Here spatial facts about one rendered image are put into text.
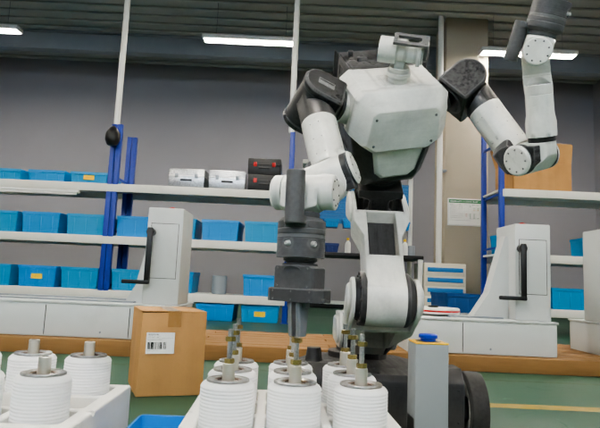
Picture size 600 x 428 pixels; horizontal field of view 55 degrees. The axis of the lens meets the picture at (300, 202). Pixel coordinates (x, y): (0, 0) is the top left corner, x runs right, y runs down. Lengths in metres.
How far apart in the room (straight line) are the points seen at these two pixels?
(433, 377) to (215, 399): 0.47
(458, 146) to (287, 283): 6.80
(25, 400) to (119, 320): 2.21
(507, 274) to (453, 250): 4.05
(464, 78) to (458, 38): 6.61
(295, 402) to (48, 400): 0.41
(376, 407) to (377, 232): 0.72
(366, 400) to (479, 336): 2.31
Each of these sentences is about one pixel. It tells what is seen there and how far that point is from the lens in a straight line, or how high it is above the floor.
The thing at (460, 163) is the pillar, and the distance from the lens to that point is 7.72.
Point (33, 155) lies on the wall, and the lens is 10.65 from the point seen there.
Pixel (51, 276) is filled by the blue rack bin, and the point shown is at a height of 0.36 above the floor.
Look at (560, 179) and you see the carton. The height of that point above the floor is 1.59.
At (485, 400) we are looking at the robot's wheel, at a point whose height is 0.14.
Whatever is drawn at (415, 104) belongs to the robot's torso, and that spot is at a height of 0.88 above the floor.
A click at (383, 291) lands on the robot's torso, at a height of 0.41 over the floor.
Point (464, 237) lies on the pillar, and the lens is 7.60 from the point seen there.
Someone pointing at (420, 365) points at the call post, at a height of 0.27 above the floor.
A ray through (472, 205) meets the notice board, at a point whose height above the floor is 1.47.
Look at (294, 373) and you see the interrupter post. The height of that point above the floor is 0.27.
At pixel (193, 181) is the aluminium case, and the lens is 5.98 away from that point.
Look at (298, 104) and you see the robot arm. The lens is 1.48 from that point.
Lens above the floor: 0.43
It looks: 8 degrees up
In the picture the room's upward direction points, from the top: 3 degrees clockwise
